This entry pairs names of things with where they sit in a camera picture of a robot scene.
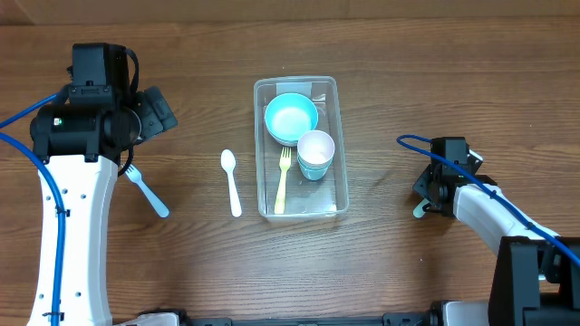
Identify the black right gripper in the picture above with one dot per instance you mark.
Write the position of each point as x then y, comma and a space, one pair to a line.
421, 186

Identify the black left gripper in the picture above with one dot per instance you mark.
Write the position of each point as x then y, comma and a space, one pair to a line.
154, 114

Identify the light blue plastic fork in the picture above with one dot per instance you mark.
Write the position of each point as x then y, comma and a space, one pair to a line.
134, 175

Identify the pink plastic cup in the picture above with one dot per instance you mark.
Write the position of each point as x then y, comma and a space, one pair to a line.
316, 148

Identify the white plastic spoon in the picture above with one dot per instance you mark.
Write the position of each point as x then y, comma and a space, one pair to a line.
228, 163

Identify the yellow plastic utensil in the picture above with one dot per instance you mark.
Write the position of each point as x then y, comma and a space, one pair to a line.
284, 164

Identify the light blue plastic bowl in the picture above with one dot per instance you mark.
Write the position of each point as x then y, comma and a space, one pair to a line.
289, 116

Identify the green plastic cup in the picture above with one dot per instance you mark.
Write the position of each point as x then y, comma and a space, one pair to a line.
305, 164

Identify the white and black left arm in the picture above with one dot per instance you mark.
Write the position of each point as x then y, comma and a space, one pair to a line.
78, 139

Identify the clear plastic container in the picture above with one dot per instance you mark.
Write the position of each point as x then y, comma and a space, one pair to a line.
304, 198

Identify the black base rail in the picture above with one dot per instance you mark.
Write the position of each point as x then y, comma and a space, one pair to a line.
317, 320

